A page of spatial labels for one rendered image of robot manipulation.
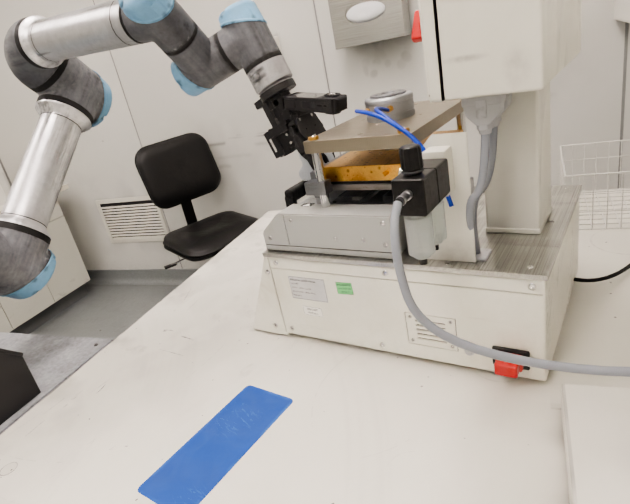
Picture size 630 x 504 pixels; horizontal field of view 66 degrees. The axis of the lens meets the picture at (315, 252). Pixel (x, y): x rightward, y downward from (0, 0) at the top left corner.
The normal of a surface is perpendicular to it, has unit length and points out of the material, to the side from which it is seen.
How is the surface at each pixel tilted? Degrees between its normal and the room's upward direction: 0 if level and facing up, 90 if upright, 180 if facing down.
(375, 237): 90
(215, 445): 0
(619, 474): 0
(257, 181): 90
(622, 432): 0
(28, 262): 89
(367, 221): 90
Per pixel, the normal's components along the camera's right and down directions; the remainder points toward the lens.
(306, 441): -0.19, -0.90
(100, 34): -0.39, 0.69
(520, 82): -0.52, 0.43
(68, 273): 0.91, -0.02
